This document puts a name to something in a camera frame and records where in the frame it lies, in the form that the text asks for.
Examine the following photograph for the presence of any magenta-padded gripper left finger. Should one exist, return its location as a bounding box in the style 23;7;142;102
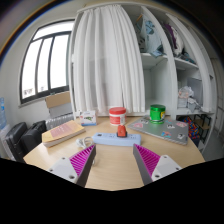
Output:
47;143;97;189

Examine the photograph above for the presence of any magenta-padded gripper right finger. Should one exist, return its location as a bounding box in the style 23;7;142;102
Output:
132;143;183;186

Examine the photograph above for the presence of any orange charger block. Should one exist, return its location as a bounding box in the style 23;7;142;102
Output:
116;124;128;138

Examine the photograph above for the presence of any yellow and pink book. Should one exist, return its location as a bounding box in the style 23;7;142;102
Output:
41;119;86;148

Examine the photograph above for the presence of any silver laptop with stickers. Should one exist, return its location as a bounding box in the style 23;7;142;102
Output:
126;116;190;146

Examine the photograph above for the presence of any black bag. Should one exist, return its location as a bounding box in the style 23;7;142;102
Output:
20;120;48;156

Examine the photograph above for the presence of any white ribbed radiator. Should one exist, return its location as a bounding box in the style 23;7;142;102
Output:
44;113;76;131

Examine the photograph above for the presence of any colourful patterned bag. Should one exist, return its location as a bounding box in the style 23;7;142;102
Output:
182;116;203;141

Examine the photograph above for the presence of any light blue power strip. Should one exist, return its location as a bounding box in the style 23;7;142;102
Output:
91;132;142;147

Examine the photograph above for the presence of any green metal tin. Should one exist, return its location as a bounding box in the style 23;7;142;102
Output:
149;104;167;125

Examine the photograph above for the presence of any small white printed box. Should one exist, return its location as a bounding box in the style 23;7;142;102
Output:
79;110;98;127

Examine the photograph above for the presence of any black suitcase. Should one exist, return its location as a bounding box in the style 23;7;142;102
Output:
3;121;29;162

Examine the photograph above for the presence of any grey box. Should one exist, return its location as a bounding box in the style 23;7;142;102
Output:
49;102;74;118

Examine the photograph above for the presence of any white jar with red lid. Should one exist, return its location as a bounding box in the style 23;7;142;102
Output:
108;106;127;127

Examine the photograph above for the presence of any brown cardboard box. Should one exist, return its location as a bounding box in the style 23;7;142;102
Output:
44;91;73;110

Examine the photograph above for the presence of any clear blue water bottle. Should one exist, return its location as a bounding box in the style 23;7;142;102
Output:
0;97;8;131

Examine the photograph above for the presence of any white shelf unit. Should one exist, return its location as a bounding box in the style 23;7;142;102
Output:
69;2;217;118

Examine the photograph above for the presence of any dark-framed window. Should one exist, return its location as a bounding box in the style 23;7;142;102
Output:
18;19;75;105

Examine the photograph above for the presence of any white curtain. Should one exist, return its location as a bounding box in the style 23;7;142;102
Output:
72;4;146;116

